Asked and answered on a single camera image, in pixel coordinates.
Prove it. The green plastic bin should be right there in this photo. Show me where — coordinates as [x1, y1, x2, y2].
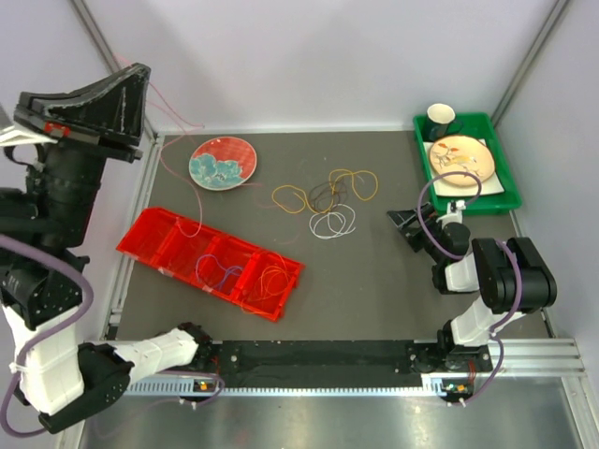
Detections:
[413, 112, 522, 215]

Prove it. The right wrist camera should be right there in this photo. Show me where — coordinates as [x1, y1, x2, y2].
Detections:
[437, 199, 466, 227]

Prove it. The yellow cable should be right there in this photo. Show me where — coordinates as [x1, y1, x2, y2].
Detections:
[271, 167, 380, 215]

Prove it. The orange cable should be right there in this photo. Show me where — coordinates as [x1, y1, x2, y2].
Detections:
[239, 252, 294, 315]

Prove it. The dark green mug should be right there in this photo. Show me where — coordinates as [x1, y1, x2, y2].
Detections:
[422, 103, 463, 142]

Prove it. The aluminium frame rail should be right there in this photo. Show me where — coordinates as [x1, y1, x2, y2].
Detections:
[55, 339, 599, 449]

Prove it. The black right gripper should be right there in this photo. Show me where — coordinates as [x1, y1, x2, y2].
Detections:
[387, 202, 446, 264]

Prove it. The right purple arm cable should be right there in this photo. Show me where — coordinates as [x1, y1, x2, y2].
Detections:
[417, 171, 523, 408]

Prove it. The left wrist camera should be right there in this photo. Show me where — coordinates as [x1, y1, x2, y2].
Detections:
[0, 107, 56, 148]

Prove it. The red floral plate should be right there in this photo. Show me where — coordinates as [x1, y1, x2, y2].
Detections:
[188, 137, 257, 192]

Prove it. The brown cable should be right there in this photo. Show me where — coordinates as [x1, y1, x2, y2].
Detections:
[306, 175, 352, 215]

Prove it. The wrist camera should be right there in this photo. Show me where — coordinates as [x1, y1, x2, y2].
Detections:
[437, 199, 466, 227]
[0, 107, 56, 148]

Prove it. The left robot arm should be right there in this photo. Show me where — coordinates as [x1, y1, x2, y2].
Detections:
[1, 63, 212, 434]

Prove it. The pink cable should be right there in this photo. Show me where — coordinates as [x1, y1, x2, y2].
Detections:
[114, 54, 263, 238]

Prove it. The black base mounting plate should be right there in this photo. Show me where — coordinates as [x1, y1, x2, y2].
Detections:
[183, 340, 492, 389]

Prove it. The blue cable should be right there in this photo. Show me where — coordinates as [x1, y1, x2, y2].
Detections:
[195, 253, 245, 294]

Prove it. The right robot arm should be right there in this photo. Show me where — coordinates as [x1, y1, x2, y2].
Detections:
[387, 204, 557, 373]

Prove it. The red compartment tray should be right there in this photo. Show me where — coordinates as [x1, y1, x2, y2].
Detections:
[117, 208, 305, 322]

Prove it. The beige bird plate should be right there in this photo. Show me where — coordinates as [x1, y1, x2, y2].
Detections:
[428, 135, 495, 187]

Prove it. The white cable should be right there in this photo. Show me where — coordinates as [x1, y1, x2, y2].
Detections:
[309, 204, 358, 240]

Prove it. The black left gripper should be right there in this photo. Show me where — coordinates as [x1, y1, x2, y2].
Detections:
[19, 61, 154, 245]

